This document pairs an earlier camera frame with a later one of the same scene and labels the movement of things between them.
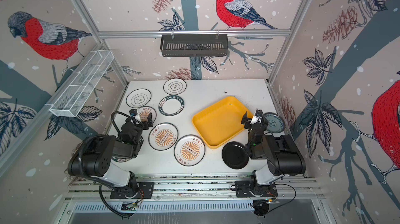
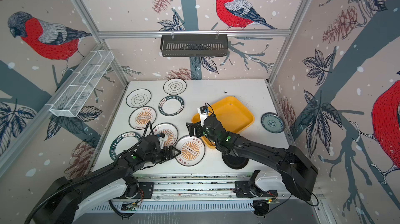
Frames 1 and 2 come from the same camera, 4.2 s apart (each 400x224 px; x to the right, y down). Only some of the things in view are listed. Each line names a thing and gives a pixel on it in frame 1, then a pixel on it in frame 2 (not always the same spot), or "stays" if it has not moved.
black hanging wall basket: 174,45 stays
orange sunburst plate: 189,150 stays
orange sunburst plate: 163,136 stays
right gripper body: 251,128 to 206,132
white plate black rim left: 138,97 stays
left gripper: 150,121 to 171,156
